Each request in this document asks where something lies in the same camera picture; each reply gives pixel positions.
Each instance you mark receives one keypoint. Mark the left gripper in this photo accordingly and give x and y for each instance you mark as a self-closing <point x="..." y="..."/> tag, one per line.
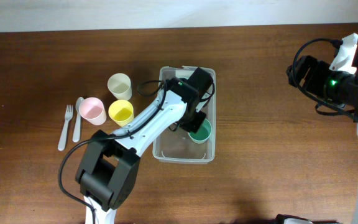
<point x="195" y="126"/>

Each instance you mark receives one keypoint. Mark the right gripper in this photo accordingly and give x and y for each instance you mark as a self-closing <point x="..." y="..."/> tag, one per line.
<point x="319" y="69"/>

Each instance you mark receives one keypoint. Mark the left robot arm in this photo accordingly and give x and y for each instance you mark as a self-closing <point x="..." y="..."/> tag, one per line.
<point x="108" y="169"/>

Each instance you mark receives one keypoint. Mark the teal plastic cup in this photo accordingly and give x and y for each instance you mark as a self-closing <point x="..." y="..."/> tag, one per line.
<point x="202" y="134"/>

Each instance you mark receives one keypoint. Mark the grey plastic spoon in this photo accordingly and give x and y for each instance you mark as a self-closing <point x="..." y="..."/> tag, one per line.
<point x="77" y="128"/>

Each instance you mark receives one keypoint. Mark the teal plastic bowl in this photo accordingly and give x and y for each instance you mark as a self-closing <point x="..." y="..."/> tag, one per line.
<point x="184" y="80"/>

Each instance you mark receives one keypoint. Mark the clear plastic storage container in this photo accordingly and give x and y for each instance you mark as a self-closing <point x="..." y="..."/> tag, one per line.
<point x="178" y="147"/>

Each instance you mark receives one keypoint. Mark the cream plastic cup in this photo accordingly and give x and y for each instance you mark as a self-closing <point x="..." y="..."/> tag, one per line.
<point x="119" y="85"/>

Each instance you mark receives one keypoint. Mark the yellow plastic cup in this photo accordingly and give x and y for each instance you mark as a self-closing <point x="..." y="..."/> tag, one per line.
<point x="121" y="112"/>

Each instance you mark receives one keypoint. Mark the grey plastic fork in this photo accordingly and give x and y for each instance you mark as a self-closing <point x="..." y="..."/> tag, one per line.
<point x="63" y="137"/>

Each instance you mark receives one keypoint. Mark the pink plastic cup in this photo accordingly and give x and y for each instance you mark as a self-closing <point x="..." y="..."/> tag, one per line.
<point x="92" y="110"/>

